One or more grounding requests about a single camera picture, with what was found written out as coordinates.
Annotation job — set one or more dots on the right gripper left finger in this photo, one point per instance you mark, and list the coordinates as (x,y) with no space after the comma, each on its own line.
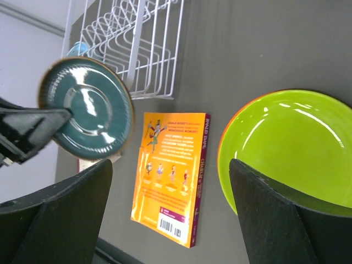
(59,223)

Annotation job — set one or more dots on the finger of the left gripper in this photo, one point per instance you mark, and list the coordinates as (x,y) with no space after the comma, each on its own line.
(26,131)

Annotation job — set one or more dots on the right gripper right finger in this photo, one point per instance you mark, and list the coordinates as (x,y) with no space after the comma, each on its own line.
(283,225)

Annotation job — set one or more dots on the orange plastic plate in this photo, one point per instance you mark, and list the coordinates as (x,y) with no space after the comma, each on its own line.
(229,123)

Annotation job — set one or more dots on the dark green ceramic plate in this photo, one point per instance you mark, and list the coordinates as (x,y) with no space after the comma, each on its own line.
(102,112)

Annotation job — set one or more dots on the lime green plastic plate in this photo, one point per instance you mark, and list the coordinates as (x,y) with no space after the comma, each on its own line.
(300,138)

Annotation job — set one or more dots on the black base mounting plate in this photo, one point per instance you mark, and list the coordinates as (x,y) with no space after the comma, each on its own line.
(107,253)

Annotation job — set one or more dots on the light blue headphones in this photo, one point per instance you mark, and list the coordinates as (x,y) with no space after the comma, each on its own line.
(78,49)

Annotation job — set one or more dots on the orange paperback book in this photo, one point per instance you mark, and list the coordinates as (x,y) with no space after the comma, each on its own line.
(170,172)

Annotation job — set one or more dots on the white wire dish rack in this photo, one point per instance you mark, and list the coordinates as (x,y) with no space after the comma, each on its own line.
(139,40)

